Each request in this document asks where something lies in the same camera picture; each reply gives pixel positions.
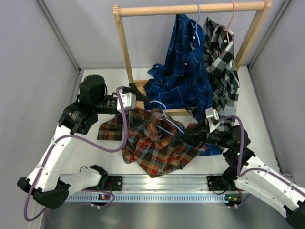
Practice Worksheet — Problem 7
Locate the blue hanger with shirt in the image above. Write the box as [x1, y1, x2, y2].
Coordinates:
[192, 3, 201, 45]

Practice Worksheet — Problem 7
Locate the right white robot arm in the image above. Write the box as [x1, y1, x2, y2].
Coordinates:
[175, 121, 305, 229]

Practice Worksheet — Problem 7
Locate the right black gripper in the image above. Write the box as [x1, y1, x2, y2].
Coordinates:
[174, 118, 233, 150]

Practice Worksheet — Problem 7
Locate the wooden clothes rack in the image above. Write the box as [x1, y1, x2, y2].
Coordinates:
[112, 0, 273, 117]

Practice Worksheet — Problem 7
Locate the blue plaid shirt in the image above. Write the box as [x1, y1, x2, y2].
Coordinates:
[143, 13, 221, 156]

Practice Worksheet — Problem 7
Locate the pink wire hanger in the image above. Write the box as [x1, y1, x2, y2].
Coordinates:
[221, 0, 236, 45]

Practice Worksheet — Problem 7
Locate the red brown plaid shirt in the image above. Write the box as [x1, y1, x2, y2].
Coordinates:
[96, 107, 207, 178]

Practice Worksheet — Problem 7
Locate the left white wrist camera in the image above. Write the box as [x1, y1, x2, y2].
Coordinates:
[119, 92, 136, 111]

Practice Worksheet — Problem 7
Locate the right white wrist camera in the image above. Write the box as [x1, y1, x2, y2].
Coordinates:
[205, 107, 220, 133]

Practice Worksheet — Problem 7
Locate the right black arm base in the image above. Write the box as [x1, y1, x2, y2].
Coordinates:
[207, 167, 251, 209]

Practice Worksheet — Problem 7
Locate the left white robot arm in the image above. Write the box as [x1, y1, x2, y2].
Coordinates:
[17, 75, 149, 209]

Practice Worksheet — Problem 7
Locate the aluminium mounting rail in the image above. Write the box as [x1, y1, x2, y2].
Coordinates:
[67, 174, 228, 204]

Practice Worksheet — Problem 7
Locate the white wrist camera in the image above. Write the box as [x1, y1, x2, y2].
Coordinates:
[119, 92, 136, 111]
[205, 107, 220, 133]

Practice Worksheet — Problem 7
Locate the black white plaid shirt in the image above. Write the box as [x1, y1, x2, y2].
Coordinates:
[203, 17, 240, 118]

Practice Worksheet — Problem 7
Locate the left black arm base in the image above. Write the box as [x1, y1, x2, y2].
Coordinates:
[81, 164, 123, 208]

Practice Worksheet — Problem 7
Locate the light blue hanger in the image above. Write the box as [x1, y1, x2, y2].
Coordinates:
[148, 100, 206, 152]

